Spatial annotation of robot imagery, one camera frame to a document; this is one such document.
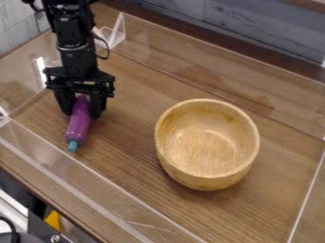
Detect clear acrylic tray wall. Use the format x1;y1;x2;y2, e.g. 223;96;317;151
0;117;206;243

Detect brown wooden bowl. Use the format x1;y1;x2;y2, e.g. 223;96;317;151
155;99;260;191

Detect yellow black equipment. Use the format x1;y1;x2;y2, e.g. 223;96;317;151
24;208;87;243

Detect black cable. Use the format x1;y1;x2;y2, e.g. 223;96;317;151
87;29;112;61

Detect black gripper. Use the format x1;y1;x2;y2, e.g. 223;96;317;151
42;44;115;120

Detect clear acrylic corner bracket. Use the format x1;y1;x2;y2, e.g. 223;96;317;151
92;13;125;49

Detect purple toy eggplant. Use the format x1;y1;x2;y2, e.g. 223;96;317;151
64;95;91;152

